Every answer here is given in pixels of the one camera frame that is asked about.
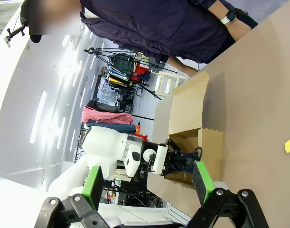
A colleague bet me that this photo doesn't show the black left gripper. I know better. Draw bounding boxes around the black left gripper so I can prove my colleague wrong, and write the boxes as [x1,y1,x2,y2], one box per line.
[164,139,183,177]

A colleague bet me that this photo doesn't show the person's right forearm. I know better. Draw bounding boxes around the person's right forearm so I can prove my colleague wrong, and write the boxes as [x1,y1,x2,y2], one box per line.
[167,56,183,69]

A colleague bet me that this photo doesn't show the person's left forearm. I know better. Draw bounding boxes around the person's left forearm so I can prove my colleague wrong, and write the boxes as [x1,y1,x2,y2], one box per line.
[207,0,231,17]

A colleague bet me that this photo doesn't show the brown cardboard box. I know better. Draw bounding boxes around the brown cardboard box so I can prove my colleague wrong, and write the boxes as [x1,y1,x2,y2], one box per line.
[163,71,224,190]

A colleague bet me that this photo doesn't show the rack of coloured clothes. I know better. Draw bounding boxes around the rack of coloured clothes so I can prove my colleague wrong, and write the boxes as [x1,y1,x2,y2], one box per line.
[106,53,164,88]

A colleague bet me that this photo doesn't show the white wooden stool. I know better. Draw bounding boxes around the white wooden stool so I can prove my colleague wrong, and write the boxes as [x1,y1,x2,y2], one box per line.
[155,71,186,95]

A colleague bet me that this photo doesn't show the black tripod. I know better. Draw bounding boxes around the black tripod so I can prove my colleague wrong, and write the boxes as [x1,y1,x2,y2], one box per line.
[84,47,178,100]

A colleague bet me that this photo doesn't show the pink cloth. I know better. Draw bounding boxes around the pink cloth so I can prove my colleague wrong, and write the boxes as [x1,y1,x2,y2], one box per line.
[82,105,135,125]

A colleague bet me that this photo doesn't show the person's right hand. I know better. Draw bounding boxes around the person's right hand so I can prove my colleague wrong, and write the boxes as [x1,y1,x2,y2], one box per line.
[179,63,199,77]

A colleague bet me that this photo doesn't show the person in purple jacket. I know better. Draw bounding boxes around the person in purple jacket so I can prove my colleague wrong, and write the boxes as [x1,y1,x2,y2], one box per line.
[20,0,258,65]

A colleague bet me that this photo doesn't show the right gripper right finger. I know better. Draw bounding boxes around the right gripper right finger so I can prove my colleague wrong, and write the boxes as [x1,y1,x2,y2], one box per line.
[187,161,270,228]

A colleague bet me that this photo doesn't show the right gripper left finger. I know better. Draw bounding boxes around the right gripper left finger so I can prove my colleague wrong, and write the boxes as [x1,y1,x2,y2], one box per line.
[34,165,126,228]

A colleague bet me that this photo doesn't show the white smartwatch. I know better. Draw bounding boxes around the white smartwatch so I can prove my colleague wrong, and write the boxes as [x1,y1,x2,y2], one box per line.
[220,10,237,24]

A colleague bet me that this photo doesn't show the blue jeans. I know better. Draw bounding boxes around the blue jeans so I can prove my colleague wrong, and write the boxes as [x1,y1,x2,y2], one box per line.
[86,120,140,134]

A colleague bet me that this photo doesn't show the navy CAMPUS zipper pouch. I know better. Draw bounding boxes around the navy CAMPUS zipper pouch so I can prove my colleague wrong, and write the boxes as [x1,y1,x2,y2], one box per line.
[175,146,204,172]

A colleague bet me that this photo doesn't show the person's left hand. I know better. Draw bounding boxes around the person's left hand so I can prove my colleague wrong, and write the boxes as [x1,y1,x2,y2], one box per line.
[227,20,252,41]

